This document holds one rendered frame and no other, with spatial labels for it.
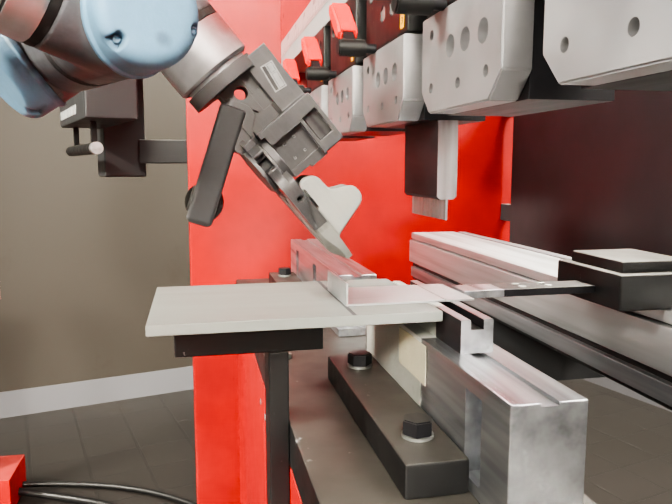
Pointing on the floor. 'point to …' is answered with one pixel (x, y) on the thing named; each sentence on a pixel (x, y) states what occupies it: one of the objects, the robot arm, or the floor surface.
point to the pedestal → (11, 478)
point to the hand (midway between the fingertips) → (336, 252)
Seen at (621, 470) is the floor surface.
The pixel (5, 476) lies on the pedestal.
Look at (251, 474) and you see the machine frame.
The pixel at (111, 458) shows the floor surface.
